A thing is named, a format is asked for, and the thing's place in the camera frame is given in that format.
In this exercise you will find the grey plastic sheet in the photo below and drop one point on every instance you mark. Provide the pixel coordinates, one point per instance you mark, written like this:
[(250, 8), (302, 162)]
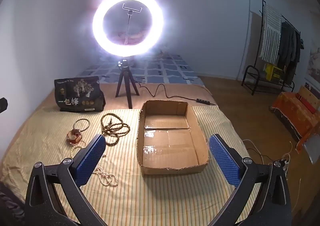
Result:
[(312, 148)]

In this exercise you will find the black metal clothes rack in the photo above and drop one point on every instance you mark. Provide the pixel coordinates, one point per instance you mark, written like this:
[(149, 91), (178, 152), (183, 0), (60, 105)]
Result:
[(250, 68)]

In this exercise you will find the cardboard sheet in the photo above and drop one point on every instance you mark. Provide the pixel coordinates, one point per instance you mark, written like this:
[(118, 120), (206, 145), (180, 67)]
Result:
[(311, 93)]

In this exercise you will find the thin metal bangle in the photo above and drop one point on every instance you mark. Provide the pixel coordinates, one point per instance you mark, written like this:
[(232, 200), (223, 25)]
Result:
[(89, 124)]

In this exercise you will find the cardboard box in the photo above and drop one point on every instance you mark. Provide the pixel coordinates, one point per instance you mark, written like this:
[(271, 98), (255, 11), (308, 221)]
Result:
[(172, 146)]

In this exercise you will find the yellow box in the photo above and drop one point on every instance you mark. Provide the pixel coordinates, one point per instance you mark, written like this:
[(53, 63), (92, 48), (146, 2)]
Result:
[(272, 72)]

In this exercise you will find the black tripod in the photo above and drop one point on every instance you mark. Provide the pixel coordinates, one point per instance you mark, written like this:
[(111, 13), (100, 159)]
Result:
[(125, 76)]

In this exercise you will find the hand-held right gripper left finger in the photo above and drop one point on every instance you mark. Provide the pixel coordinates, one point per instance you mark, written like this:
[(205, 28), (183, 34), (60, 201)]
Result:
[(90, 158)]

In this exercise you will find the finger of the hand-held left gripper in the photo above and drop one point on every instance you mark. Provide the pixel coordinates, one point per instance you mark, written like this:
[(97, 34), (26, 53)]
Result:
[(3, 104)]

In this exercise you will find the phone holder clamp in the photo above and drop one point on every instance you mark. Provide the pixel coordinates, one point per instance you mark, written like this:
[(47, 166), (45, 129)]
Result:
[(132, 10)]

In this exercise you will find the landscape wall poster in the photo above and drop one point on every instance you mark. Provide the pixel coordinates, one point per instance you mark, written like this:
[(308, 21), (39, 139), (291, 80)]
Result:
[(315, 63)]

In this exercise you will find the dark cloth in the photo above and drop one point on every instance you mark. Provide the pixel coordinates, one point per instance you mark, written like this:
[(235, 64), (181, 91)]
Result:
[(10, 206)]

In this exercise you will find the tan bedsheet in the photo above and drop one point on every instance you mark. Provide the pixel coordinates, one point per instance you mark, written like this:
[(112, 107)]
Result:
[(195, 91)]

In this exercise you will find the dark printed bag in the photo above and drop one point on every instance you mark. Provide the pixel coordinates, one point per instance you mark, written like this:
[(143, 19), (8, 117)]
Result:
[(80, 96)]

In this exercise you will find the blue patterned bedsheet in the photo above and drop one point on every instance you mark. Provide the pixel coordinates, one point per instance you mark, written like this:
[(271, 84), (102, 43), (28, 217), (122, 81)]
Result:
[(170, 71)]

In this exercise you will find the striped hanging towel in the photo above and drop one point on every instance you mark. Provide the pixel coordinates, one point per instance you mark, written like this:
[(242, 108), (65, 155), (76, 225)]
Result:
[(271, 33)]

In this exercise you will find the red flat box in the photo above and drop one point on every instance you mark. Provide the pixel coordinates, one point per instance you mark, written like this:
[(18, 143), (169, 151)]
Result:
[(306, 104)]

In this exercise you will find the dark hanging clothes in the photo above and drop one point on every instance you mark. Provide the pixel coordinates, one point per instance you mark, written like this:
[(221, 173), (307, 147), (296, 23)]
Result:
[(287, 46)]

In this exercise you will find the orange red box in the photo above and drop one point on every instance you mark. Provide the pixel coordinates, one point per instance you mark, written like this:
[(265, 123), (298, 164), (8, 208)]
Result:
[(290, 111)]

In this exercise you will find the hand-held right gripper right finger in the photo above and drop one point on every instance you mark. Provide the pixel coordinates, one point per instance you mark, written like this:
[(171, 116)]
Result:
[(225, 161)]

